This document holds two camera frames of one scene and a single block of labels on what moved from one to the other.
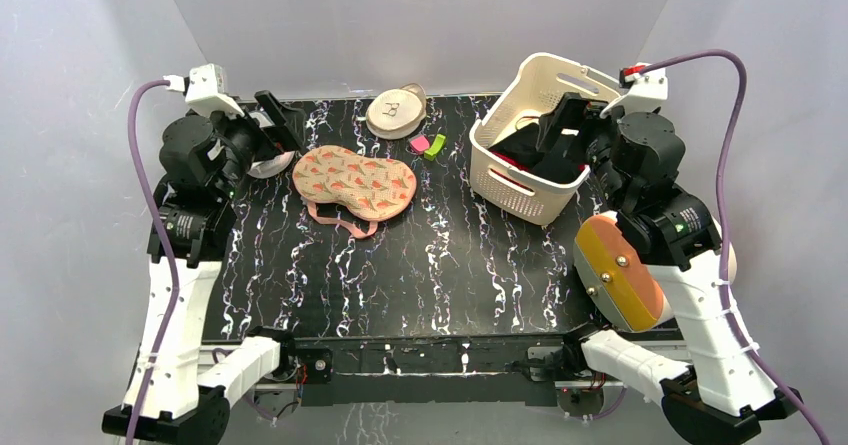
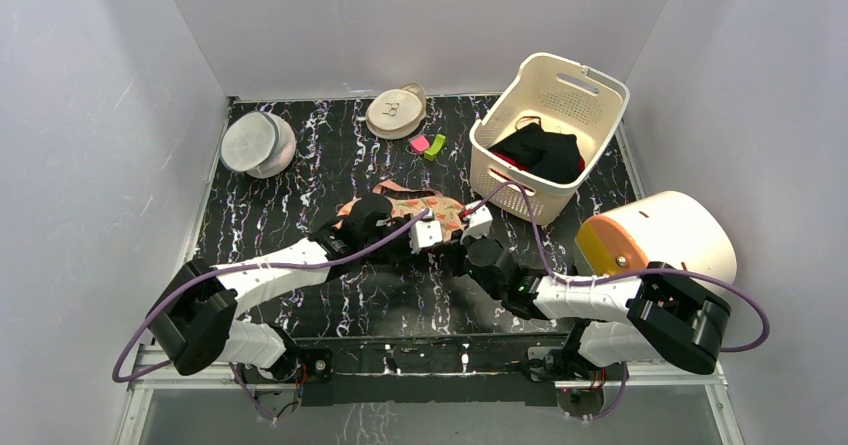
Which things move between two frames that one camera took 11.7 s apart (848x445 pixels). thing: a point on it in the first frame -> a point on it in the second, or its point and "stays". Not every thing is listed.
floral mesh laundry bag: (345, 188) -> (406, 203)
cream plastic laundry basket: (536, 84) stays
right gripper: (582, 128) -> (464, 241)
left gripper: (285, 135) -> (403, 223)
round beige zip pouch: (394, 113) stays
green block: (436, 147) stays
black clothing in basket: (524, 147) stays
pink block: (419, 144) stays
